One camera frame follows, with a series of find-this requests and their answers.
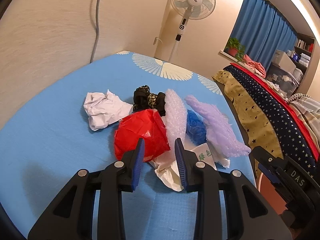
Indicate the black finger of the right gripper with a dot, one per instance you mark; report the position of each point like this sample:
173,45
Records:
267,163

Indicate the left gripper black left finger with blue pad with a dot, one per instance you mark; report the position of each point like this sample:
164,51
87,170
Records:
70,214

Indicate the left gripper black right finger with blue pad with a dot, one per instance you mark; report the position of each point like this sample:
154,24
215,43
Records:
227,203

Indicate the white bag green print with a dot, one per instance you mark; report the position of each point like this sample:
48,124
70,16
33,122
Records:
170,175

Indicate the blue plastic bag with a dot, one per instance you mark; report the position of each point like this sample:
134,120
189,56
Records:
196,129

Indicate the red plastic bag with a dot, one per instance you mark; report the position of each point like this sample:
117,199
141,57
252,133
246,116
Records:
146,124

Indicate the white paper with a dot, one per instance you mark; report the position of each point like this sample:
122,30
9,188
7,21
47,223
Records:
104,109

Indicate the white bubble wrap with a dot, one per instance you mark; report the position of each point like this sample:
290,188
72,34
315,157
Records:
176,117

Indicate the pink round bin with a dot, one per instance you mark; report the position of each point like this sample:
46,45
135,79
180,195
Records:
268,191

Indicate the star patterned quilt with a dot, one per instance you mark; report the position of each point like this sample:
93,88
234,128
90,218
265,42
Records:
267,119

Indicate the grey striped cloth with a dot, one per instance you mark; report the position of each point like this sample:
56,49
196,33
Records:
307,110

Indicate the black patterned scrunchie cloth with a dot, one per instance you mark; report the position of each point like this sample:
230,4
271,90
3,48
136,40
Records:
144,99

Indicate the clear storage box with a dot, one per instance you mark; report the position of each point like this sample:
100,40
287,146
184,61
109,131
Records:
286,81

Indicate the pink clothes pile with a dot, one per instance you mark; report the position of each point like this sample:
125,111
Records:
256,66

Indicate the white cardboard box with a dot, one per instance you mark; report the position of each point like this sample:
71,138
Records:
283,61

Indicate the potted green plant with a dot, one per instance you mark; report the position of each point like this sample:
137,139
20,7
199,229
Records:
235,49

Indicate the dark bookshelf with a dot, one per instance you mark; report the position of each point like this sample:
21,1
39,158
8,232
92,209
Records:
303,49

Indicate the blue curtain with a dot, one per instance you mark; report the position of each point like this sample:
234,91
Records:
262,29

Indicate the white standing fan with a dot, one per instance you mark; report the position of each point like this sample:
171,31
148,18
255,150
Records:
189,10

